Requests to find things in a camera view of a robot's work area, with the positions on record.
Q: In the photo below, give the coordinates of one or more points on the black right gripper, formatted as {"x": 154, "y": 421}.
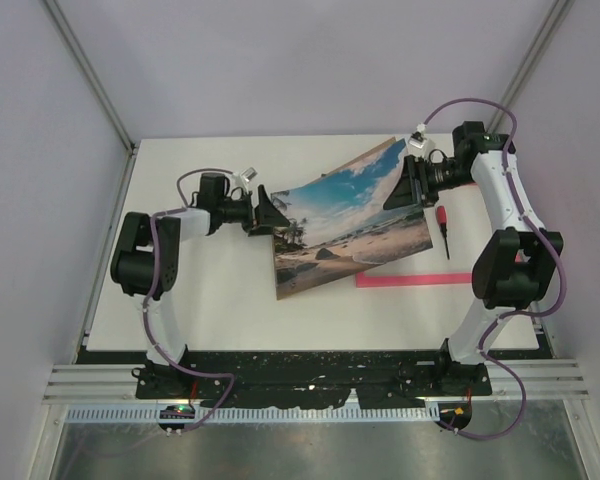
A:
{"x": 413, "y": 186}

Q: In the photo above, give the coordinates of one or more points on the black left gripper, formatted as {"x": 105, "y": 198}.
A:
{"x": 266, "y": 216}

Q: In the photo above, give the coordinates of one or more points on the red handled screwdriver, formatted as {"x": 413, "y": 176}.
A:
{"x": 442, "y": 222}

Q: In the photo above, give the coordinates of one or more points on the beach photo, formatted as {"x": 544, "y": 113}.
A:
{"x": 350, "y": 225}

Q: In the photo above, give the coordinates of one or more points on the brown frame backing board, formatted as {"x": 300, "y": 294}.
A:
{"x": 390, "y": 141}

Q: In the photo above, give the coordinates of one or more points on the pink picture frame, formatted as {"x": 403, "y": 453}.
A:
{"x": 363, "y": 280}

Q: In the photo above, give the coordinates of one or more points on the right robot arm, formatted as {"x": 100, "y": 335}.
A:
{"x": 513, "y": 271}

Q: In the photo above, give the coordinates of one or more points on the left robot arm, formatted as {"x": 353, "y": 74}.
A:
{"x": 146, "y": 257}

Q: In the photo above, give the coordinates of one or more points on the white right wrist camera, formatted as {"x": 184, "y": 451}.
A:
{"x": 418, "y": 143}

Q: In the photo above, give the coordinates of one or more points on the right aluminium frame post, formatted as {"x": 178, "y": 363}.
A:
{"x": 543, "y": 35}

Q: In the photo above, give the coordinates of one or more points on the aluminium frame post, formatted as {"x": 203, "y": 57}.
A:
{"x": 543, "y": 35}
{"x": 77, "y": 52}

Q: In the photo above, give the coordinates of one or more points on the left aluminium frame post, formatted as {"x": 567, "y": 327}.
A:
{"x": 77, "y": 52}

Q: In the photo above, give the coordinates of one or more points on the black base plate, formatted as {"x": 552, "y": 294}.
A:
{"x": 313, "y": 379}

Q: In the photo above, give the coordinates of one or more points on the slotted cable duct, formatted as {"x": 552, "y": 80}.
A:
{"x": 163, "y": 414}

